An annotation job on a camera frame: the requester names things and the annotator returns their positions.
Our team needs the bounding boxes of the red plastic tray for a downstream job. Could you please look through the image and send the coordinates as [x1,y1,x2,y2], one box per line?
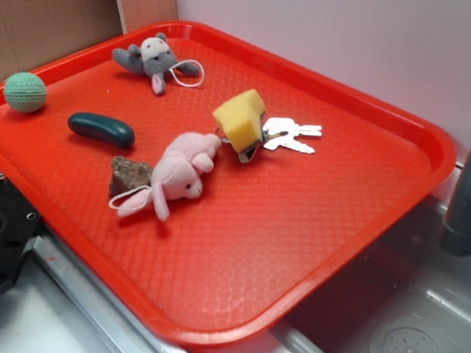
[0,22,456,346]

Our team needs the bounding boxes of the dark green toy cucumber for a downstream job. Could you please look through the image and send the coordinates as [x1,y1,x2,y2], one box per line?
[68,112,136,149]

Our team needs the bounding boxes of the gray plastic sink basin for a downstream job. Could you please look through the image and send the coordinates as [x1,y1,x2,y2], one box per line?
[274,198,471,353]

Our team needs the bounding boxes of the green knitted ball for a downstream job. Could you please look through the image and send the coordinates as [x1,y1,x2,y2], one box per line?
[3,72,48,114]

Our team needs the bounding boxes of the gray plush animal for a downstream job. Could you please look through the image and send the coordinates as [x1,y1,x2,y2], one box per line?
[111,32,205,96]

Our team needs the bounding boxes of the yellow cheese-shaped sponge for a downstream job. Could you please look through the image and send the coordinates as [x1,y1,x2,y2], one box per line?
[213,89,266,163]

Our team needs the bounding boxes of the brown rock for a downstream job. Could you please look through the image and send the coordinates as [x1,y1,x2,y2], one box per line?
[109,156,153,198]

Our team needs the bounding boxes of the pink plush bunny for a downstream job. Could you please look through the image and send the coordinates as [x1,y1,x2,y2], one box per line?
[109,131,221,222]

